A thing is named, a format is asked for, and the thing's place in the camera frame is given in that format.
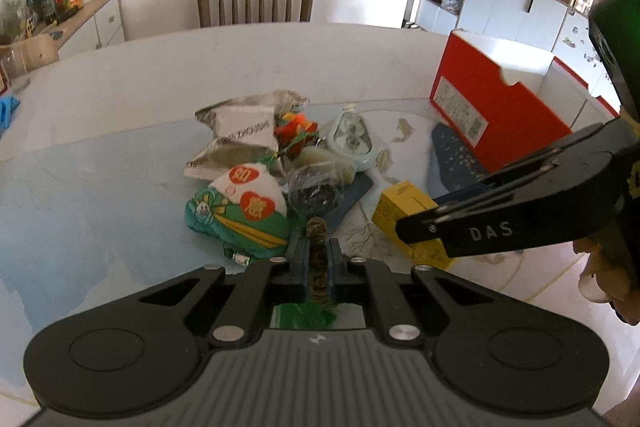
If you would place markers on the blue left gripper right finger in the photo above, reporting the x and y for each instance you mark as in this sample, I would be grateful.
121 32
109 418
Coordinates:
336 268

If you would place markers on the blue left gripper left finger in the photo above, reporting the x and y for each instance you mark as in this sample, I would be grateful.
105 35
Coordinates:
297 278

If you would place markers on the clear plastic bag dark contents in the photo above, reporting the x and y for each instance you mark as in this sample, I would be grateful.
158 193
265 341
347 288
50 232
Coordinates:
316 189

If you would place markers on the green embroidered sachet pouch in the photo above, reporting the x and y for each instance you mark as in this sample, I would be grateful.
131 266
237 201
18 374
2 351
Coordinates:
244 208

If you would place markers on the silver foil snack bag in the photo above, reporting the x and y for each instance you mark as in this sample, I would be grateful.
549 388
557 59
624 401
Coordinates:
244 130

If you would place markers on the person's right hand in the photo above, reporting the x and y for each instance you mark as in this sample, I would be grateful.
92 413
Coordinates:
602 281

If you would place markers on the red shoe box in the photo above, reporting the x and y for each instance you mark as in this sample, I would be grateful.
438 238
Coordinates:
506 99

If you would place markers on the dark blue cloth pad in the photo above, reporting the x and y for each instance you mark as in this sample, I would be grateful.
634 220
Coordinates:
453 167

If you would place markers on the orange red flower ornament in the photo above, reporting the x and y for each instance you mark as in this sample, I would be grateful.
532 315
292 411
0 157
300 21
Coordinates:
293 132

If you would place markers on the white sideboard wooden top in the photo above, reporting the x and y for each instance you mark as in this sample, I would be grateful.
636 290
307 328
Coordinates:
97 25

